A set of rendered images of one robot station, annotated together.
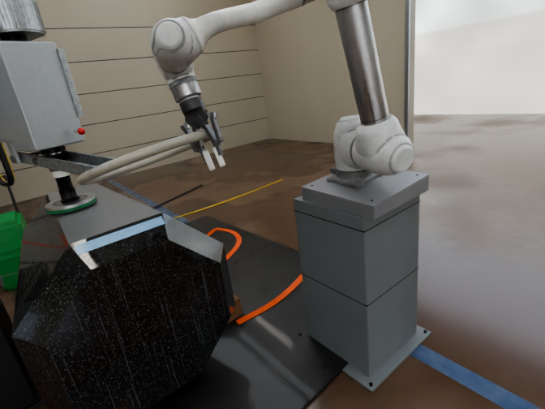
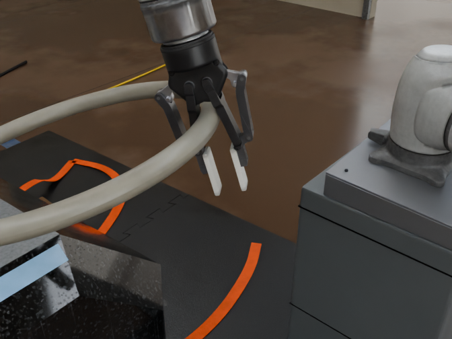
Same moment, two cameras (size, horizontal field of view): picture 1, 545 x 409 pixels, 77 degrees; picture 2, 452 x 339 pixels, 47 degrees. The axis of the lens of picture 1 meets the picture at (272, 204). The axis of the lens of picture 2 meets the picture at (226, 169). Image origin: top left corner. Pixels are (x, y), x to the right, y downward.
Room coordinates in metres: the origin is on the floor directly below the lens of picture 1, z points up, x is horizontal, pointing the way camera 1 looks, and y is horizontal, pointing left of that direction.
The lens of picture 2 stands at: (0.48, 0.32, 1.51)
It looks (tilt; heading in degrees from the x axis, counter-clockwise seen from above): 32 degrees down; 347
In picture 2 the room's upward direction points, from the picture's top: straight up
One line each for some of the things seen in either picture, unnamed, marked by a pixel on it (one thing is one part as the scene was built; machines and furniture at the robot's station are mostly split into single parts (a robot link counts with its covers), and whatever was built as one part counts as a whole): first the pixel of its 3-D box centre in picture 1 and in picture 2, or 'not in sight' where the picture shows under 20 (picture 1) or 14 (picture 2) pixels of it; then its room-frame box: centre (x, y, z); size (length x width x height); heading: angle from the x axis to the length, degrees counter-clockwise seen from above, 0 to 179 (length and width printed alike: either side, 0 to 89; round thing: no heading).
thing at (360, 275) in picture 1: (358, 269); (387, 297); (1.44, -0.38, 0.40); 0.50 x 0.50 x 0.80; 36
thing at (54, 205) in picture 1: (70, 201); not in sight; (1.58, 0.96, 0.90); 0.21 x 0.21 x 0.01
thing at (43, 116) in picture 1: (27, 102); not in sight; (1.63, 1.02, 1.36); 0.36 x 0.22 x 0.45; 56
